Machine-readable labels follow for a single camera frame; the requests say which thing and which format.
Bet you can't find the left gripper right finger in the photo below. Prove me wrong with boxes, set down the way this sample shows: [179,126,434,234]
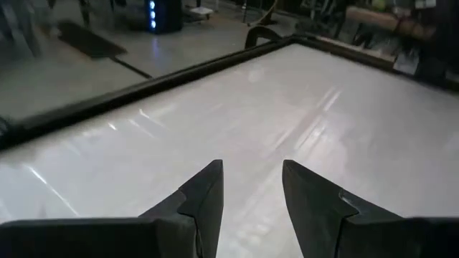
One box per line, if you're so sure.
[281,159,459,258]

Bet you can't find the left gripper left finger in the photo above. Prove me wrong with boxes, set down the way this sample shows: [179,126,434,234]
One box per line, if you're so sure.
[0,159,225,258]

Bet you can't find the person's forearm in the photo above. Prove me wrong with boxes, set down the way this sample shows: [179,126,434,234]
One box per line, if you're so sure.
[344,6,437,43]

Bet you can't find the black clamp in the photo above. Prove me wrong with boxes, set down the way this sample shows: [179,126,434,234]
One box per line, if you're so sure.
[245,25,283,49]

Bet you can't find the computer tower with blue lights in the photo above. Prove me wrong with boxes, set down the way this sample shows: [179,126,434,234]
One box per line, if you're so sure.
[144,0,184,35]

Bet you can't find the white flat floor object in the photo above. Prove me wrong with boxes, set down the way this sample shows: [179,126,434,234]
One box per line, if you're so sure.
[189,5,215,17]

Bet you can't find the black table frame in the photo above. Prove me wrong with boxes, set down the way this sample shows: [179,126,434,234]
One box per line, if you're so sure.
[0,34,459,151]

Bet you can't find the yellow cable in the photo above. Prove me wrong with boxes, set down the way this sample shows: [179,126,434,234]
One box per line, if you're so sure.
[249,0,280,27]

